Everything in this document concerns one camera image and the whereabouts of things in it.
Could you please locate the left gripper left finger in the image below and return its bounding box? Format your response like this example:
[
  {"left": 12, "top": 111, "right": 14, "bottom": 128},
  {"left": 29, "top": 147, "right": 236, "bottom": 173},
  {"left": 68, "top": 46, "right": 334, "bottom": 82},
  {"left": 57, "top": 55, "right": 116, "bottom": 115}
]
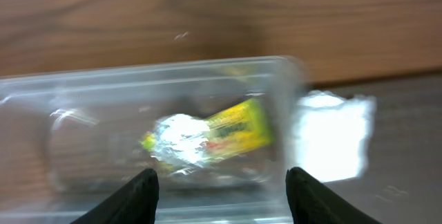
[{"left": 72, "top": 169, "right": 160, "bottom": 224}]

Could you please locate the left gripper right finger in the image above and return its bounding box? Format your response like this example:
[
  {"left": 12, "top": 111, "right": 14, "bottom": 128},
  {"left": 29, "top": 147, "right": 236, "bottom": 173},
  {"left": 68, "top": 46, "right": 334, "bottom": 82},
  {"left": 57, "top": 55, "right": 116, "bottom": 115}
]
[{"left": 285, "top": 167, "right": 380, "bottom": 224}]

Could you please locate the white tissue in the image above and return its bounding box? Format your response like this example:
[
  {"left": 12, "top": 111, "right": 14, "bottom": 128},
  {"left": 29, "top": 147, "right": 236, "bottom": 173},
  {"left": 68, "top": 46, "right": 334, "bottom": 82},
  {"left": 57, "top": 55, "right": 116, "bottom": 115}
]
[{"left": 294, "top": 91, "right": 377, "bottom": 183}]

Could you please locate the yellow green snack wrapper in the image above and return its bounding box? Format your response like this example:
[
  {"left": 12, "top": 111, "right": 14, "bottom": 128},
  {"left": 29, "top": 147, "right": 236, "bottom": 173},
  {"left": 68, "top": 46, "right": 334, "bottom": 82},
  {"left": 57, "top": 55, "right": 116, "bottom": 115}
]
[{"left": 140, "top": 98, "right": 273, "bottom": 166}]

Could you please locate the brown serving tray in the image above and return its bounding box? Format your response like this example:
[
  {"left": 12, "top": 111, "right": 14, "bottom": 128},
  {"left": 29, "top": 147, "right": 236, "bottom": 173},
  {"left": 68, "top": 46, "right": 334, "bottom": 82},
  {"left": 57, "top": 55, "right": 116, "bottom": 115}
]
[{"left": 326, "top": 73, "right": 441, "bottom": 223}]

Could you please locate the clear plastic bin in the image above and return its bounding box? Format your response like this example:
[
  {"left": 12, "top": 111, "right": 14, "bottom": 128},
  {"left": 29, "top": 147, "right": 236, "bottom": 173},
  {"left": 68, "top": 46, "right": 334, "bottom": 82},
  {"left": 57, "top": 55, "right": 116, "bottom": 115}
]
[{"left": 1, "top": 56, "right": 302, "bottom": 223}]

